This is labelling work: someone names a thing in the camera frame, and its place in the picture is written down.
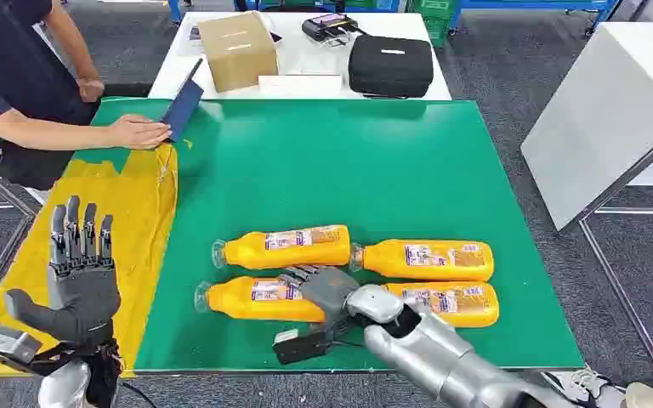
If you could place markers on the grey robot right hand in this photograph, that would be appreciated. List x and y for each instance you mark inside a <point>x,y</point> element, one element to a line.
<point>326,290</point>

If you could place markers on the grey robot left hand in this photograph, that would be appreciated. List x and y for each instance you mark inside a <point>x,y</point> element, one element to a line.
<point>84,298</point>

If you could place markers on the orange drink bottle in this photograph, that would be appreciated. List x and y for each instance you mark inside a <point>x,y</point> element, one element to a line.
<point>428,260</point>
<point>287,248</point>
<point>461,307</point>
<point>247,301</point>

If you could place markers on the dark blue folder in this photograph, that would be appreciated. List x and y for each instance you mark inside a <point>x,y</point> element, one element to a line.
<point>183,107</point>

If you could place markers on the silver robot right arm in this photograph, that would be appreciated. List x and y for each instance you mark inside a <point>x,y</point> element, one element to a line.
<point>433,360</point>

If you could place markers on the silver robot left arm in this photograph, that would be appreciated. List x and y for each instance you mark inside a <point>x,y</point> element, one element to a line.
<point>64,388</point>

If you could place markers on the yellow sheet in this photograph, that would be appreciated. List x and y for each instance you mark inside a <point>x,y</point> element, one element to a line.
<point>129,225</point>

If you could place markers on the green table mat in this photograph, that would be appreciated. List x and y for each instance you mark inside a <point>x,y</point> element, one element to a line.
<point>360,169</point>

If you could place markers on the person's right hand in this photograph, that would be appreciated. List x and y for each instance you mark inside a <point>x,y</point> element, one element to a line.
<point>138,132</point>

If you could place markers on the person's hand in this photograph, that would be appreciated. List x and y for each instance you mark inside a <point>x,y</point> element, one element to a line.
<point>91,90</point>
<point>138,132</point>

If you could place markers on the person's left hand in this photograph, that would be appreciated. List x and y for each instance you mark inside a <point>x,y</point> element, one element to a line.
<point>91,90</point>

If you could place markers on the black fabric case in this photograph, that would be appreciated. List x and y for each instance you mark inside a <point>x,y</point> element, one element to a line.
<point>391,66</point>

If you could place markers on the person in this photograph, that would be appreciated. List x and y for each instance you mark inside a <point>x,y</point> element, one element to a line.
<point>11,62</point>

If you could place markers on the brown cardboard box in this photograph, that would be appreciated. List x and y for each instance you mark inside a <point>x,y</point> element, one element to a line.
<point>236,53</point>

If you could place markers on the black electronic device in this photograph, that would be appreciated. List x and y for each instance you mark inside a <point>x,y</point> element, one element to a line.
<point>326,25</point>

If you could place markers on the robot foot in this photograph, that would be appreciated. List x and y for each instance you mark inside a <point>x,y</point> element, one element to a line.
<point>583,388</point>

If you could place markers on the green plastic crate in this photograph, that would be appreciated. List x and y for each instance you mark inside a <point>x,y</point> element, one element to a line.
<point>433,17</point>

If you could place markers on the white tilted table top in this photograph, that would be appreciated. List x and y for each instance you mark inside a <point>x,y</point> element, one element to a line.
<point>597,124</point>

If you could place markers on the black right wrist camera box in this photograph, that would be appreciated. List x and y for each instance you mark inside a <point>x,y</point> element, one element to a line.
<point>301,346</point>

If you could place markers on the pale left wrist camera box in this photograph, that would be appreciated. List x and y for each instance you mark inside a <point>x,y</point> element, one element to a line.
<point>5,343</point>

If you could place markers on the metal frame with thin legs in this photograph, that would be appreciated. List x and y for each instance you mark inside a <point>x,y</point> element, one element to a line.
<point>0,194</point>

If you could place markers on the metal table frame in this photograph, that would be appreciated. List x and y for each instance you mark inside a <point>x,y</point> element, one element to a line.
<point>619,287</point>

